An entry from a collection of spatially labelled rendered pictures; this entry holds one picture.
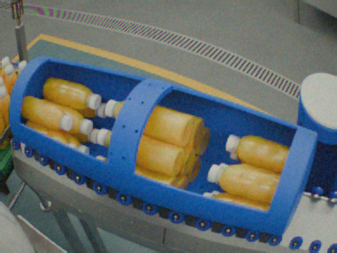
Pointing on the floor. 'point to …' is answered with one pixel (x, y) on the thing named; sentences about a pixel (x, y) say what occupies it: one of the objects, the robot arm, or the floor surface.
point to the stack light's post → (21, 43)
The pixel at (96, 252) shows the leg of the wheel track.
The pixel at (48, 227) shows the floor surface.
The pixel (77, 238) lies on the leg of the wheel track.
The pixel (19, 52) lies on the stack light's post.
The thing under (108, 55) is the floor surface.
